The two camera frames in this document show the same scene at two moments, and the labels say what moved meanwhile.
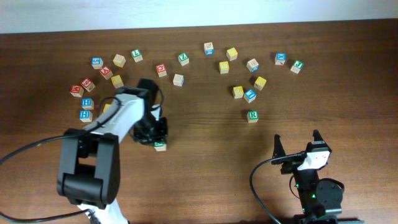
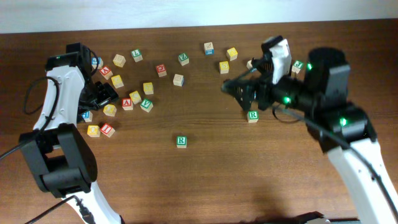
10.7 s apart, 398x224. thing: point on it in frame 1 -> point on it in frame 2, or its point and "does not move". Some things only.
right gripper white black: x=289 y=166 -> x=260 y=84
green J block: x=298 y=65 does not move
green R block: x=160 y=146 -> x=181 y=142
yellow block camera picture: x=224 y=67 does not move
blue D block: x=252 y=65 does not move
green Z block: x=183 y=58 does not move
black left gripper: x=157 y=137 -> x=107 y=94
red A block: x=106 y=72 does not move
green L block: x=137 y=55 does not move
